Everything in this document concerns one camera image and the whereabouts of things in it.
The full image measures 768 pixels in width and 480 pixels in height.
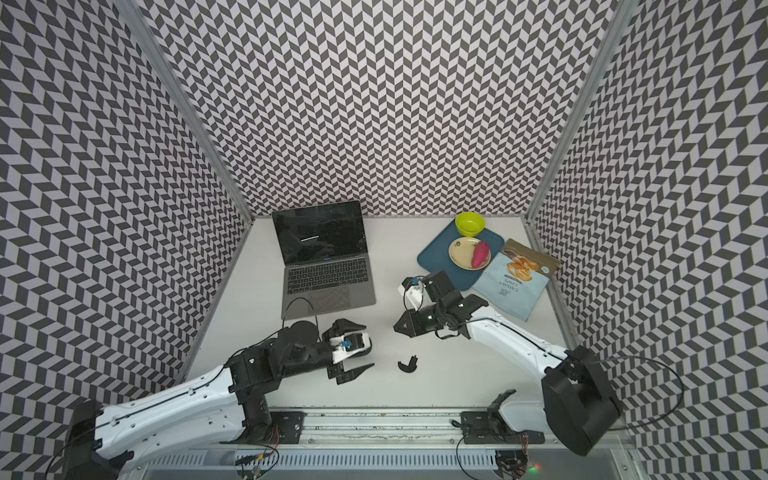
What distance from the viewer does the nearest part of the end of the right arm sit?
1.98 feet

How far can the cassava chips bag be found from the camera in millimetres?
980

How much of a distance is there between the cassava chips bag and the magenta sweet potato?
0.10 ft

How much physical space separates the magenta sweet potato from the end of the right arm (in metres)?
0.35

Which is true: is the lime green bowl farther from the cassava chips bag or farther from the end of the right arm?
the end of the right arm

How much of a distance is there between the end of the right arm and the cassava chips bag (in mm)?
310

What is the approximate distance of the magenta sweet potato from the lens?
103cm
